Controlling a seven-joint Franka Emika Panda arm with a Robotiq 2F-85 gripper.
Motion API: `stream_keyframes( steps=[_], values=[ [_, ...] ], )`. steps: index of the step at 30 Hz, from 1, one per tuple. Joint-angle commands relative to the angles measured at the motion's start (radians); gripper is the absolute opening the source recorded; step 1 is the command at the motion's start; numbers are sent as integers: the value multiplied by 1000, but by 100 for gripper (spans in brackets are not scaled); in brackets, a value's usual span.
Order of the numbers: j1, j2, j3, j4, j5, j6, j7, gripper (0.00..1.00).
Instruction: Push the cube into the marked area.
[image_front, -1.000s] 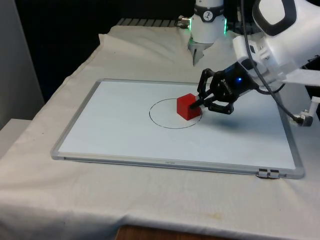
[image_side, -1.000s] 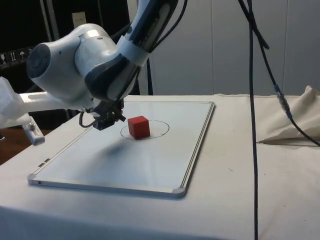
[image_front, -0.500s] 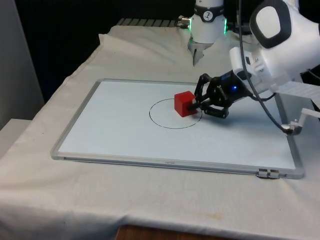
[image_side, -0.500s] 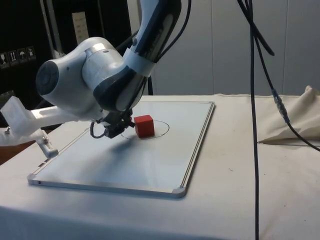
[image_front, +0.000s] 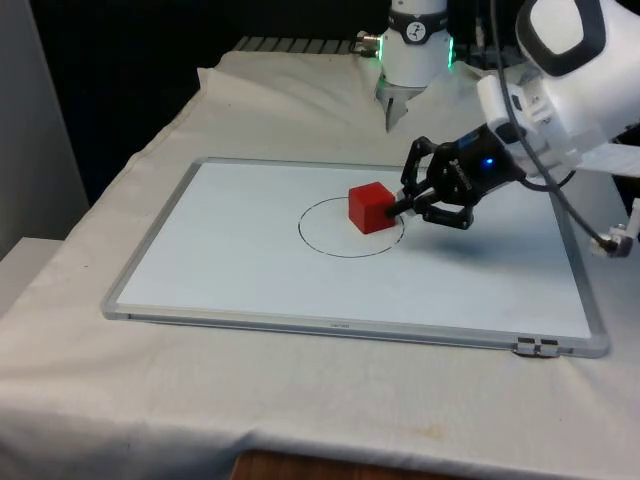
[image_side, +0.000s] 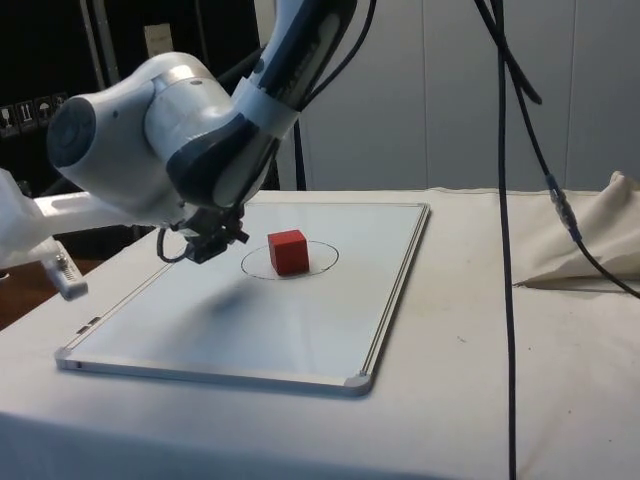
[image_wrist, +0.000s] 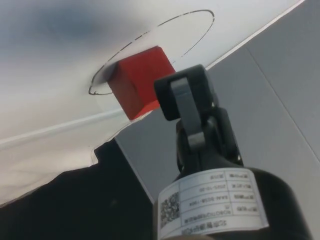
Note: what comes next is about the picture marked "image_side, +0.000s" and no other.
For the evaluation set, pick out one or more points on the red cube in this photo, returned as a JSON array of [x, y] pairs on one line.
[[287, 252]]

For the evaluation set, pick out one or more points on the white rail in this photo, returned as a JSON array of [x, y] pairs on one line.
[[75, 212]]

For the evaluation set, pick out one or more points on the black cabinet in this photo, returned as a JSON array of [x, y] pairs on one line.
[[50, 50]]

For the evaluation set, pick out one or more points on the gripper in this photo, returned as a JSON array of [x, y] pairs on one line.
[[215, 235]]

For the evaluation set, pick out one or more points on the whiteboard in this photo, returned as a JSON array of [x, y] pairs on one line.
[[310, 320]]

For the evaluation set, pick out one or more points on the small white clamp block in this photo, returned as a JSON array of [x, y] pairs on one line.
[[67, 275]]

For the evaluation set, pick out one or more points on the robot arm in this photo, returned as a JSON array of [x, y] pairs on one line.
[[200, 115]]

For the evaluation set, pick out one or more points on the pale lockers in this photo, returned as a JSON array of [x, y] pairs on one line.
[[450, 100]]

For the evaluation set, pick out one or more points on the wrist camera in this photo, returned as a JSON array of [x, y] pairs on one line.
[[183, 225]]

